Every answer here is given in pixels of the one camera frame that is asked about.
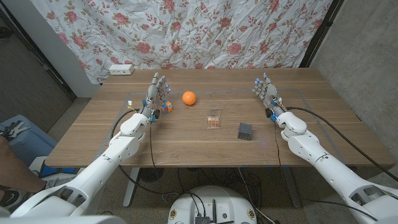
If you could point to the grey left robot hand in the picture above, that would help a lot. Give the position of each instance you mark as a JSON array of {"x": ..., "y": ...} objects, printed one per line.
[{"x": 152, "y": 96}]

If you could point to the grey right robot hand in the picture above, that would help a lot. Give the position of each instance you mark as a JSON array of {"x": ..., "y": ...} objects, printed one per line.
[{"x": 269, "y": 93}]

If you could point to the clear eyeshadow palette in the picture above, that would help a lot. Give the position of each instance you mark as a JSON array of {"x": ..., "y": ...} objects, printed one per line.
[{"x": 213, "y": 122}]

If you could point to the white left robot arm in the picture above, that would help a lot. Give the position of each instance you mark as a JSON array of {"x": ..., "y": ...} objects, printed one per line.
[{"x": 102, "y": 165}]

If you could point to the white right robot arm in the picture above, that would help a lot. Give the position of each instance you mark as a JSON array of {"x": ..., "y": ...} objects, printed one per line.
[{"x": 326, "y": 165}]

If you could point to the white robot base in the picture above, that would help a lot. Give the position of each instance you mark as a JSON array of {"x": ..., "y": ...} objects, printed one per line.
[{"x": 186, "y": 205}]

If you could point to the dark grey block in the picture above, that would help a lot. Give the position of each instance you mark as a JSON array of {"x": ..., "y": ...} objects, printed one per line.
[{"x": 245, "y": 132}]

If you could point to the white hand tool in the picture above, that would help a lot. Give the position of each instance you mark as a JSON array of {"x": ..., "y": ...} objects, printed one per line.
[{"x": 14, "y": 130}]

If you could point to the colourful puzzle cube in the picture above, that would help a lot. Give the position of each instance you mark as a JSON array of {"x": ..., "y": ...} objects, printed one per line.
[{"x": 167, "y": 107}]

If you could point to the orange fruit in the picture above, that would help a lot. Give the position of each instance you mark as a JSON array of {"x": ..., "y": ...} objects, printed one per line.
[{"x": 189, "y": 98}]

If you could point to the white power strip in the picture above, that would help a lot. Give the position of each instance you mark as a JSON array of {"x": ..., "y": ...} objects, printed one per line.
[{"x": 121, "y": 69}]

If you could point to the floral backdrop cloth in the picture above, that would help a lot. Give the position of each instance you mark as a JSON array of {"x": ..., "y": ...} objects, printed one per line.
[{"x": 186, "y": 34}]

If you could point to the black backdrop stand pole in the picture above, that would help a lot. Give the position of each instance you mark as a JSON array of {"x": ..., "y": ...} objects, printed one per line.
[{"x": 320, "y": 34}]

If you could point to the round black floor fan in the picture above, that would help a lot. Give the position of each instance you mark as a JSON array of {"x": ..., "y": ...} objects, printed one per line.
[{"x": 150, "y": 175}]

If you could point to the white table leg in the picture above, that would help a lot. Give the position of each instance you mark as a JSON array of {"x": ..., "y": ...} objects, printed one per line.
[{"x": 130, "y": 189}]

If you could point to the grey table leg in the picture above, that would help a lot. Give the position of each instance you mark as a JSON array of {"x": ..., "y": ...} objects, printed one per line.
[{"x": 292, "y": 189}]

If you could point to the blue storage bin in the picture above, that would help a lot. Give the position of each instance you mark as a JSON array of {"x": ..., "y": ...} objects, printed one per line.
[{"x": 28, "y": 146}]

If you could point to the person's bare limb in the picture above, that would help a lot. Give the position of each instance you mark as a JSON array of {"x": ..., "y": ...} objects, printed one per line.
[{"x": 15, "y": 171}]

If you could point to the black sports shoe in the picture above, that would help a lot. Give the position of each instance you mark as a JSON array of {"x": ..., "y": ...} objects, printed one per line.
[{"x": 9, "y": 197}]

